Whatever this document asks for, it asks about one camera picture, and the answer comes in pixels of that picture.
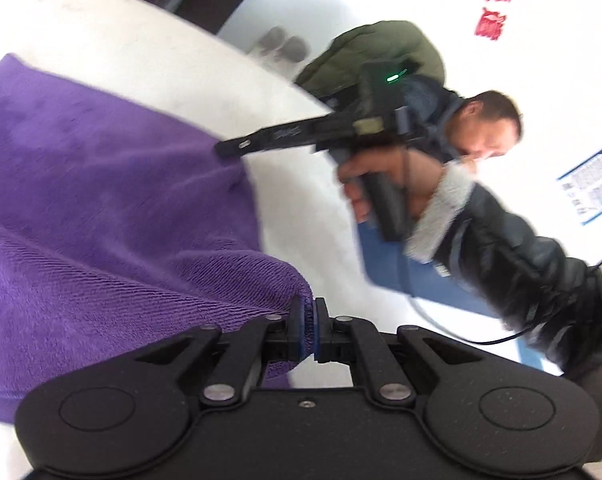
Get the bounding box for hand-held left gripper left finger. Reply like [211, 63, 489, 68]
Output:
[133, 297, 306, 407]

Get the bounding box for purple towel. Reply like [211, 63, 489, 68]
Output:
[0, 52, 314, 423]

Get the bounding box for red wall lettering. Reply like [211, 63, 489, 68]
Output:
[473, 0, 514, 41]

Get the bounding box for person's right forearm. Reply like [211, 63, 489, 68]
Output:
[405, 165, 602, 376]

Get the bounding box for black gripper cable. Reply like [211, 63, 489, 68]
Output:
[403, 245, 602, 347]

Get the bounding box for person's right hand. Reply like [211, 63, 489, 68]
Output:
[337, 149, 449, 223]

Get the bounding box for blue wall poster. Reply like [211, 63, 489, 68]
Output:
[556, 142, 602, 226]

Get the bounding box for grey slipper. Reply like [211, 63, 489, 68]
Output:
[276, 35, 309, 63]
[253, 25, 286, 56]

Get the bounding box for olive green puffer jacket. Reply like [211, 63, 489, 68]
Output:
[295, 20, 446, 106]

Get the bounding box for blue table mat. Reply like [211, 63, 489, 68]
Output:
[357, 220, 562, 376]

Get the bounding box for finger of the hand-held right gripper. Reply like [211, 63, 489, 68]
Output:
[215, 129, 270, 158]

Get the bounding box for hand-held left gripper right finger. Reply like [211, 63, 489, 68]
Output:
[315, 299, 486, 406]

